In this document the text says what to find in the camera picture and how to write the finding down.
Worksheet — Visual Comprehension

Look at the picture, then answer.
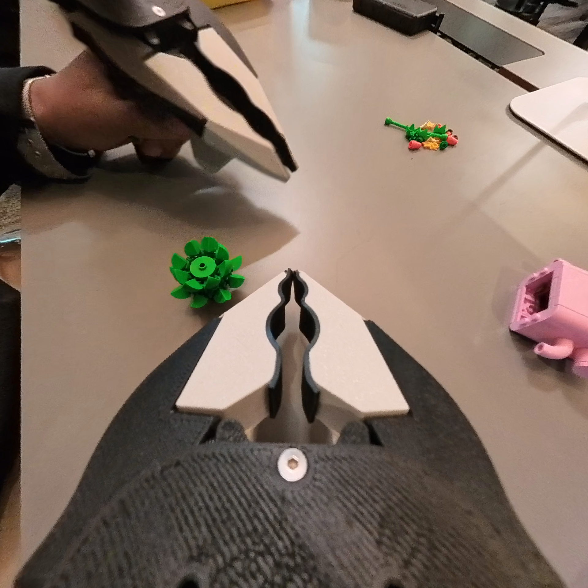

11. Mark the large green brick leaf rosette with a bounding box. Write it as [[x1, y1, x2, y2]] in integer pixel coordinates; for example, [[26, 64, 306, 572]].
[[169, 239, 245, 308]]

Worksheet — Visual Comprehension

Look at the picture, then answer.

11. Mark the pile of small flower bricks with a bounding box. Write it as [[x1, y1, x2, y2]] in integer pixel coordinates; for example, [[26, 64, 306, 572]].
[[404, 120, 460, 151]]

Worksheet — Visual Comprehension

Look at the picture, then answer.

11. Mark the pink toy brick pot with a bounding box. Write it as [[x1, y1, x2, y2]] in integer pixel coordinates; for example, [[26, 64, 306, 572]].
[[510, 258, 588, 378]]

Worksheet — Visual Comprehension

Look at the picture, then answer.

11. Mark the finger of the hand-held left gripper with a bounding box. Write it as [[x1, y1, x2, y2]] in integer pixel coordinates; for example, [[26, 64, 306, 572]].
[[146, 47, 293, 182], [192, 27, 298, 173]]

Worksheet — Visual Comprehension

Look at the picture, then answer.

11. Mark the black power brick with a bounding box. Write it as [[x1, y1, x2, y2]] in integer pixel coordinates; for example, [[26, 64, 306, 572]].
[[353, 0, 444, 36]]

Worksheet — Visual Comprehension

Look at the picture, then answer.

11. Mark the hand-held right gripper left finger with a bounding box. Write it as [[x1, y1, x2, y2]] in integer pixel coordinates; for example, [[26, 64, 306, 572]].
[[175, 271, 295, 419]]

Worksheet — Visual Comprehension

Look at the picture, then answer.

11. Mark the person's left hand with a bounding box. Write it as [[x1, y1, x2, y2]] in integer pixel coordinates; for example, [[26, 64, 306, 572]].
[[30, 50, 194, 160]]

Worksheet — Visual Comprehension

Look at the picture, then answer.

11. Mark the white book stand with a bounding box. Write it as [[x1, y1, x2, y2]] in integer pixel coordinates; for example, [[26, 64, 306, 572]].
[[509, 77, 588, 162]]

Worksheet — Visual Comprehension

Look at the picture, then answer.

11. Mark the grey wrist watch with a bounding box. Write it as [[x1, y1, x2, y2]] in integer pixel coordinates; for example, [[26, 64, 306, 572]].
[[17, 76, 98, 181]]

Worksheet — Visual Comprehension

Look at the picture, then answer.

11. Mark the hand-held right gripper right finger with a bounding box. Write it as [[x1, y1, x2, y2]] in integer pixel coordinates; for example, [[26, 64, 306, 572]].
[[292, 269, 410, 423]]

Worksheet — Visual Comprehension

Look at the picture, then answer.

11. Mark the black office chair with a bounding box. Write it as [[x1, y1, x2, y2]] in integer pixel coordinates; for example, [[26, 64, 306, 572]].
[[498, 0, 588, 44]]

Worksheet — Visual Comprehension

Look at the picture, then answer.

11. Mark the grey desk cable flap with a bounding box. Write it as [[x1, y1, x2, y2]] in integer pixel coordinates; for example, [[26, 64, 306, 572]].
[[432, 0, 545, 67]]

